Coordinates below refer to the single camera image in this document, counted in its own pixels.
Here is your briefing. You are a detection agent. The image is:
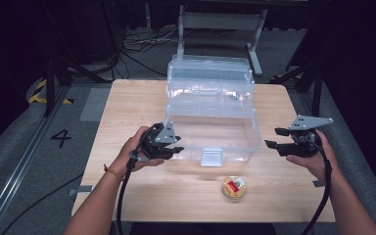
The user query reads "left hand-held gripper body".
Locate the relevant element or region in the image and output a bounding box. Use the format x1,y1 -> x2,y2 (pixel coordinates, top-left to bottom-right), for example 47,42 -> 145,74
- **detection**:
139,120 -> 182,162

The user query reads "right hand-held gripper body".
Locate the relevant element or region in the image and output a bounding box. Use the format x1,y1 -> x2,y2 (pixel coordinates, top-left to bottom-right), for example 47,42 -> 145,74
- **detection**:
286,114 -> 335,159

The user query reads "clear plastic storage box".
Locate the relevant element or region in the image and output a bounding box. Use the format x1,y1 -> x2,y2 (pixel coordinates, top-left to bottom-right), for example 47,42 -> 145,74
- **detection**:
164,54 -> 262,167

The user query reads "person's right hand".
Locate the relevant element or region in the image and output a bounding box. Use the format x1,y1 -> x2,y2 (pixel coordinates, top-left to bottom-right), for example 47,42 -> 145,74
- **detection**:
285,129 -> 341,184

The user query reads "person's left hand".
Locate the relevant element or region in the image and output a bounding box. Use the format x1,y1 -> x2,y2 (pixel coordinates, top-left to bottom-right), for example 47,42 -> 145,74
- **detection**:
110,125 -> 166,181

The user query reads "black tripod stand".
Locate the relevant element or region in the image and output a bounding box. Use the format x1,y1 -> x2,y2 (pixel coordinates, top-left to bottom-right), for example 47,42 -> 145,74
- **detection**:
269,63 -> 326,118
42,53 -> 113,118

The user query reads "grey tape piece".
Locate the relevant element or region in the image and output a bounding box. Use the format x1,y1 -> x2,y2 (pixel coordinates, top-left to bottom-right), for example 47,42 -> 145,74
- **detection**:
67,184 -> 94,198

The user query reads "grey metal stand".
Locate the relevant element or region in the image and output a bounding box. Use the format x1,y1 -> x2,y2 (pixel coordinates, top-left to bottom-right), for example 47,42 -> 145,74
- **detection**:
175,4 -> 269,78

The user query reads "yellow black floor tape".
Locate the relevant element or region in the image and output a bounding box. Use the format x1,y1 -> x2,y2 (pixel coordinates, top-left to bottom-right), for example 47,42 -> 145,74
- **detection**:
27,78 -> 75,106

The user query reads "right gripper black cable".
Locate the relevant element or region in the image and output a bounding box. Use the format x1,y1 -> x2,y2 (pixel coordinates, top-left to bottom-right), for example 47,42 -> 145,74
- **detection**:
301,136 -> 334,235

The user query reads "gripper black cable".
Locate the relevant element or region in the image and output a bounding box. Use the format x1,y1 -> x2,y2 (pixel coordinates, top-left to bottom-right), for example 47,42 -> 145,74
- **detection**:
116,125 -> 160,235
301,136 -> 334,235

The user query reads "orange string bracelet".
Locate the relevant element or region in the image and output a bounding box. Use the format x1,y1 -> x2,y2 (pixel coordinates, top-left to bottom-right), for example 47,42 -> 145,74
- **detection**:
103,164 -> 125,181

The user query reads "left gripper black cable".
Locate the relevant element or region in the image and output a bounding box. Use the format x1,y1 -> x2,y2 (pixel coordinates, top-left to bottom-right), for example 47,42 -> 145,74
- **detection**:
116,125 -> 160,235

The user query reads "bundle of floor cables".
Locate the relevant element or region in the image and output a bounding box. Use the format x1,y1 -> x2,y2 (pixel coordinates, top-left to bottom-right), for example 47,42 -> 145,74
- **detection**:
119,24 -> 181,78

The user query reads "thin black floor cable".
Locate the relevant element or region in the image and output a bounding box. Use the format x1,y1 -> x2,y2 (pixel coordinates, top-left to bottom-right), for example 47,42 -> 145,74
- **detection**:
0,172 -> 85,235

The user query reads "metal floor rail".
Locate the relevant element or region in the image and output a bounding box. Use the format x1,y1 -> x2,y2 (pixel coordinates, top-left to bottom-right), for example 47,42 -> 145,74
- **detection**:
0,85 -> 71,235

